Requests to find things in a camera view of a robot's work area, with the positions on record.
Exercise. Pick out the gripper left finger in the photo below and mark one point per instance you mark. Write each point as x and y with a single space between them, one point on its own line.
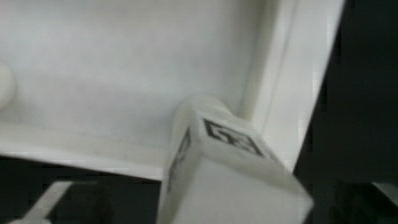
71 204

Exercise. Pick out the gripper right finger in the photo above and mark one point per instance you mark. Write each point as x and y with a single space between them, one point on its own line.
364 203

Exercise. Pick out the white table leg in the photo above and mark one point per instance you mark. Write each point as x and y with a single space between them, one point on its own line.
227 185

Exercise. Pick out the white square table top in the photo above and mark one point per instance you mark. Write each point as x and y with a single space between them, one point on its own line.
106 59

